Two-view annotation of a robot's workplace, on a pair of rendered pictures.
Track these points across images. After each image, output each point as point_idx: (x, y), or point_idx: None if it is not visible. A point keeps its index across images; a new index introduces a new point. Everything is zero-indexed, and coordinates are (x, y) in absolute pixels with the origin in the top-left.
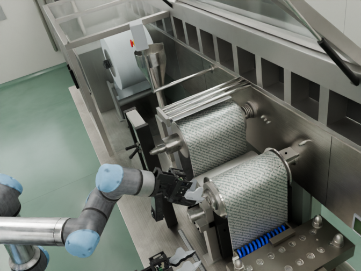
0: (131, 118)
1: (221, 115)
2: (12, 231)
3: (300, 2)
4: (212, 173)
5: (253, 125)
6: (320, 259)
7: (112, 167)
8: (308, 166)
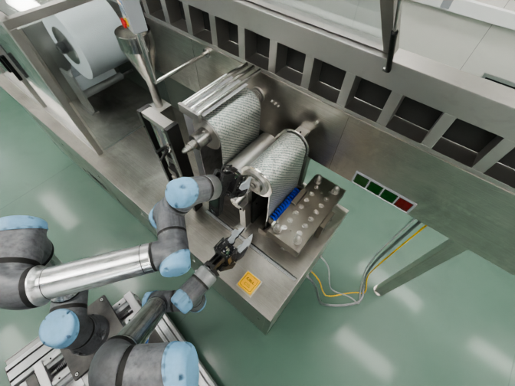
0: (152, 117)
1: (242, 104)
2: (83, 279)
3: None
4: (241, 159)
5: None
6: (328, 206)
7: (185, 181)
8: (318, 140)
